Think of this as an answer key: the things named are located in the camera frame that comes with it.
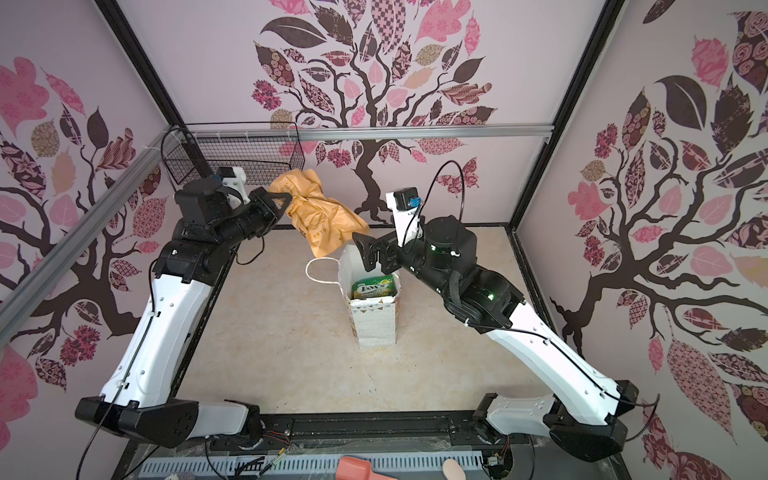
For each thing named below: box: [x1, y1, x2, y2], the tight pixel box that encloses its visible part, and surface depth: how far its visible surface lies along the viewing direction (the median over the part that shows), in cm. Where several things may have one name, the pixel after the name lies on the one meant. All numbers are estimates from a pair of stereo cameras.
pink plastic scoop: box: [336, 456, 398, 480], surface depth 70 cm
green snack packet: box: [351, 274, 397, 299], surface depth 91 cm
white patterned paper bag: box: [306, 244, 402, 349], surface depth 77 cm
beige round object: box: [442, 458, 466, 480], surface depth 68 cm
